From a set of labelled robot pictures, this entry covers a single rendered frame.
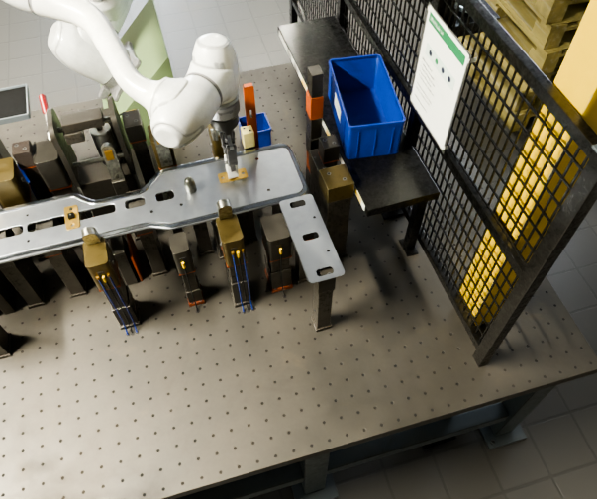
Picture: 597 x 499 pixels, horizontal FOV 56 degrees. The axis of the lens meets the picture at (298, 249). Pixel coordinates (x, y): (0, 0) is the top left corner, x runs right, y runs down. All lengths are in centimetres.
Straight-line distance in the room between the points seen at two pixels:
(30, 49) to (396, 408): 338
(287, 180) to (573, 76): 84
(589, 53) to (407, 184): 68
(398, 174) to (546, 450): 132
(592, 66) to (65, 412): 151
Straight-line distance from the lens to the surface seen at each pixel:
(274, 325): 174
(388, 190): 163
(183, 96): 129
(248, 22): 412
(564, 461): 253
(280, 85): 246
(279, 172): 169
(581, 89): 116
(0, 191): 180
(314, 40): 213
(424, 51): 160
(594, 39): 113
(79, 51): 216
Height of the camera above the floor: 225
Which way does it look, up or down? 55 degrees down
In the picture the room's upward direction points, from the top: 1 degrees counter-clockwise
